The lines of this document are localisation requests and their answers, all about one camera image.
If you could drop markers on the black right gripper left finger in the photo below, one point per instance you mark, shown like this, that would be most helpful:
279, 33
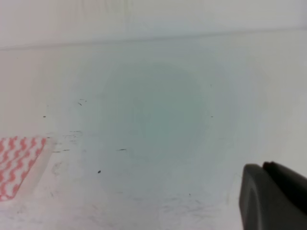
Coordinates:
263, 206

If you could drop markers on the pink white wavy towel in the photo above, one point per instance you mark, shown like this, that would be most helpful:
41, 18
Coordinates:
17, 157

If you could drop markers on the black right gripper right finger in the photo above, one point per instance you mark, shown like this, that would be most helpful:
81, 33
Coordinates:
292, 184

